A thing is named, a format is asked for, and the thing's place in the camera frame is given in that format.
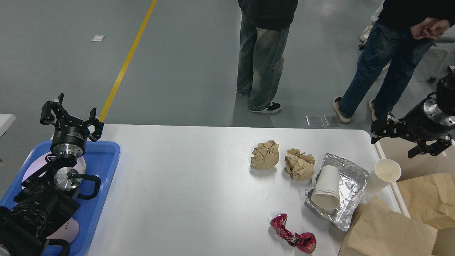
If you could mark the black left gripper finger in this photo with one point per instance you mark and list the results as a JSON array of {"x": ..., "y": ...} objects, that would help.
[
  {"x": 92, "y": 128},
  {"x": 54, "y": 114}
]

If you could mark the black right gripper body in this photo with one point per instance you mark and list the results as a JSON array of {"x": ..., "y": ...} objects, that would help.
[{"x": 430, "y": 118}]

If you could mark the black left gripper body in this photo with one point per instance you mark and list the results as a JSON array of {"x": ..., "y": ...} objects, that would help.
[{"x": 69, "y": 140}]

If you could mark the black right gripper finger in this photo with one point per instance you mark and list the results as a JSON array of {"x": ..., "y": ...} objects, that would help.
[
  {"x": 441, "y": 143},
  {"x": 388, "y": 127}
]

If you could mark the pink plate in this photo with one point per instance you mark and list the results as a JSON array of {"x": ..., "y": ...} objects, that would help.
[{"x": 35, "y": 167}]

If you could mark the white paper cup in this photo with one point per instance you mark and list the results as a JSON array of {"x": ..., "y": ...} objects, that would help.
[
  {"x": 326, "y": 191},
  {"x": 384, "y": 173}
]

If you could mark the brown paper bag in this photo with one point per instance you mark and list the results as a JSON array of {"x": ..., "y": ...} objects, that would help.
[{"x": 430, "y": 199}]

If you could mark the aluminium foil tray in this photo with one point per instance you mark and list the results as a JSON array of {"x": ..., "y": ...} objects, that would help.
[{"x": 352, "y": 181}]

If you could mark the pink mug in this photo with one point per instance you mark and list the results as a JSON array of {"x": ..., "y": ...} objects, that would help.
[{"x": 69, "y": 231}]

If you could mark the brown paper ball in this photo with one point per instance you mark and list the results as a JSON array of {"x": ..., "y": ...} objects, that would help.
[
  {"x": 265, "y": 155},
  {"x": 299, "y": 165}
]

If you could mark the brown paper bag corner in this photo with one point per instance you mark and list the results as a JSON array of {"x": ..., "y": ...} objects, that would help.
[{"x": 379, "y": 231}]

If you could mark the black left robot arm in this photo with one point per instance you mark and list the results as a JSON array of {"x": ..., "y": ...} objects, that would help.
[{"x": 48, "y": 198}]

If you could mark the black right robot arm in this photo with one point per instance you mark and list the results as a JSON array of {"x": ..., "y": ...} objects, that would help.
[{"x": 445, "y": 92}]

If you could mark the beige plastic bin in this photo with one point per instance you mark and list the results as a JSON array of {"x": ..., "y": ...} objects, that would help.
[{"x": 396, "y": 149}]

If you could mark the white side table corner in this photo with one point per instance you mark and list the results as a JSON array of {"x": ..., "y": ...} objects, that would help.
[{"x": 5, "y": 122}]

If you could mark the metal floor plates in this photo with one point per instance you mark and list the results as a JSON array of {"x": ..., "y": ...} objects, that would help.
[{"x": 323, "y": 121}]

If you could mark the white office chair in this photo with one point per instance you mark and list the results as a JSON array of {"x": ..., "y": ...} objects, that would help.
[{"x": 445, "y": 55}]

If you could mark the person in blue jeans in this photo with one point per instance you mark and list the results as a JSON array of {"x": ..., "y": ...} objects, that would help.
[{"x": 404, "y": 31}]

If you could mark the white paper scrap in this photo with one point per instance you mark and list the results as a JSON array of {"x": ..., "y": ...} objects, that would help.
[{"x": 98, "y": 38}]

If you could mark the person in white trousers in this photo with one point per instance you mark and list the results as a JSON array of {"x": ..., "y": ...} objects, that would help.
[{"x": 365, "y": 33}]

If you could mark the crumpled red foil wrapper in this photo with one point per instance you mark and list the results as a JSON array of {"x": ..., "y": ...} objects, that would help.
[{"x": 306, "y": 242}]

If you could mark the person in faded jeans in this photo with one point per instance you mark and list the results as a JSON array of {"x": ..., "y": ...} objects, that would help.
[{"x": 264, "y": 31}]

